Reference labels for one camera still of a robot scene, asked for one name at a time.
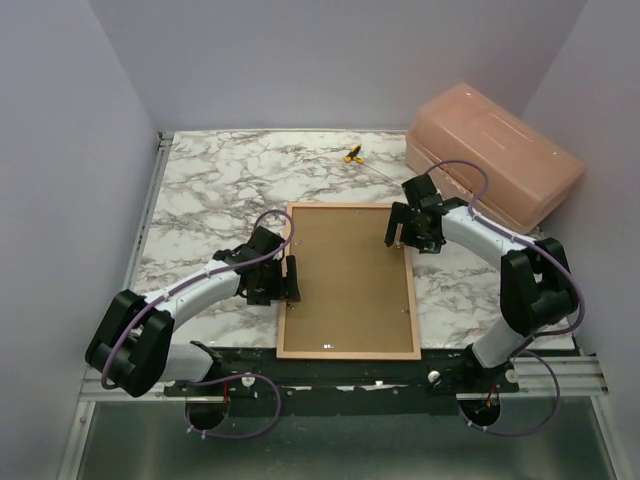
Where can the pink wooden picture frame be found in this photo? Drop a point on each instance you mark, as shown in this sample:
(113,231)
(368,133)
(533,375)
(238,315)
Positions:
(415,310)

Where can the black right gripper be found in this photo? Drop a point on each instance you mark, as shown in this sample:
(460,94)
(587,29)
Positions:
(401,213)

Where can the pink translucent plastic box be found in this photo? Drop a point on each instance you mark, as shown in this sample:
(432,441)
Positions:
(529,175)

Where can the brown frame backing board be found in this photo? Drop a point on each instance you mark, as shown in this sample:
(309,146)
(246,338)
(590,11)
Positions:
(350,280)

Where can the aluminium extrusion frame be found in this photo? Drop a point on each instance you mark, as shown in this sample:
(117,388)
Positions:
(98,194)

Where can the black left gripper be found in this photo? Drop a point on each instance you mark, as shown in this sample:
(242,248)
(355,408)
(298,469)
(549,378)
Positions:
(285,286)

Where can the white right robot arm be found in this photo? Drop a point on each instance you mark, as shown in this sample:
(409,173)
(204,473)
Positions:
(535,290)

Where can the yellow black T-handle hex key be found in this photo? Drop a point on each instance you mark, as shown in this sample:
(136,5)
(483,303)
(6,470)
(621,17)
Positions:
(352,156)

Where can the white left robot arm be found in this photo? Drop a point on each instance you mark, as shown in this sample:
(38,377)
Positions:
(132,347)

